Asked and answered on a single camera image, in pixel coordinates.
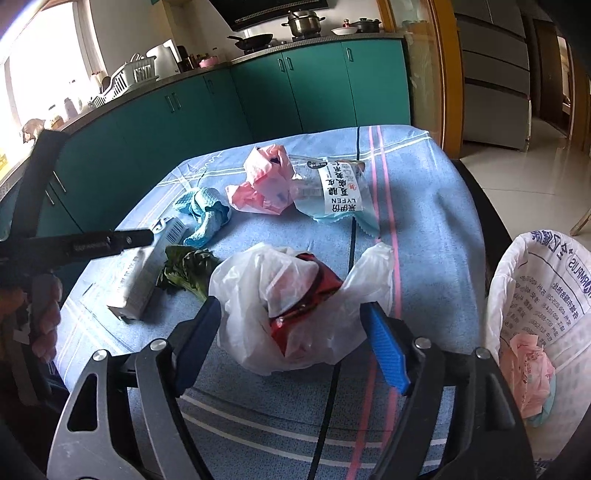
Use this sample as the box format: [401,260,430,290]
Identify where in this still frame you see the grey refrigerator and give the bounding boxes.
[452,0,532,151]

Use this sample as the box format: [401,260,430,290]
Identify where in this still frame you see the wicker basket with white liner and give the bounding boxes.
[485,229,591,428]

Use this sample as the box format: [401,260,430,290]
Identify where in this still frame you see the white carton box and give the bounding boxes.
[107,217,190,321]

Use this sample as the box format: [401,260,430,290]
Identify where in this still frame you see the blue dishcloth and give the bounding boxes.
[174,187,230,247]

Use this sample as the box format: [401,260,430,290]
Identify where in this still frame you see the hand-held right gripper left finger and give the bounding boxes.
[46,295,222,480]

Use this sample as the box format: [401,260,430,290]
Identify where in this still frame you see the black wok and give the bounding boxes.
[227,33,274,51]

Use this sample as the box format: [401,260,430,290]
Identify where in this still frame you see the teal base cabinets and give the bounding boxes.
[0,33,413,259]

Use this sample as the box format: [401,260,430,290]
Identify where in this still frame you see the blue striped tablecloth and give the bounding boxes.
[46,124,485,480]

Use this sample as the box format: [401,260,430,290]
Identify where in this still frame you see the pink printed wrapper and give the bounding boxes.
[508,333,556,418]

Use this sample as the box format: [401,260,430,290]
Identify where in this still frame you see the black lidded pot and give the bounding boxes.
[349,17,383,34]

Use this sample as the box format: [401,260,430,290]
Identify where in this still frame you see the clear packet with white label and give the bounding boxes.
[286,154,382,236]

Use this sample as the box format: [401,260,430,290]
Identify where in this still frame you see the steel stock pot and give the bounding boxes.
[283,9,326,38]

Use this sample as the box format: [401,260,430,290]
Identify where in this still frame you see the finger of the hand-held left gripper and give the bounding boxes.
[0,228,155,273]
[13,129,71,241]

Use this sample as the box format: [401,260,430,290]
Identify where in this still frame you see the red snack packet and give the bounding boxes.
[270,251,343,356]

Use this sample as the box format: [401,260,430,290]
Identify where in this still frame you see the pink plastic bag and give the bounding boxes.
[225,144,296,215]

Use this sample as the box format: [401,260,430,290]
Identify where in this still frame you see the wooden framed glass door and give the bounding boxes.
[376,0,465,160]

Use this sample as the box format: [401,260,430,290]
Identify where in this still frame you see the green vegetable leaf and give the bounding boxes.
[156,244,221,304]

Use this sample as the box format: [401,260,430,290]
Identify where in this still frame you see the person's left hand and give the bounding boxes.
[28,274,64,361]

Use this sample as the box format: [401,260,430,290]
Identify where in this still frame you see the white dish rack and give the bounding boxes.
[90,54,158,104]

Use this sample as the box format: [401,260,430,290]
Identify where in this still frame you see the brown crumpled cloth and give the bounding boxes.
[21,119,47,145]

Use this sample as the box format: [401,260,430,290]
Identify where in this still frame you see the gas stove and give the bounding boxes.
[233,36,324,49]

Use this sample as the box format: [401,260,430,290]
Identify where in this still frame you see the brown wooden door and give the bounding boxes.
[531,18,578,134]

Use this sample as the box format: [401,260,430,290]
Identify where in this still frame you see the white electric kettle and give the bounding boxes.
[147,39,181,79]

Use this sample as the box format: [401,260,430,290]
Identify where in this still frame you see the black range hood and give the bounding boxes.
[215,0,340,31]

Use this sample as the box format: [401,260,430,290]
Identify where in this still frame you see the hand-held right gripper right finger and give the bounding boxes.
[360,300,539,480]

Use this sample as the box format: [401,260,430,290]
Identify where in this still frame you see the kitchen window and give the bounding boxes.
[0,0,107,185]

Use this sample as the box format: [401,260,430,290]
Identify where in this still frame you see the white plastic bag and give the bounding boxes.
[209,242,397,376]

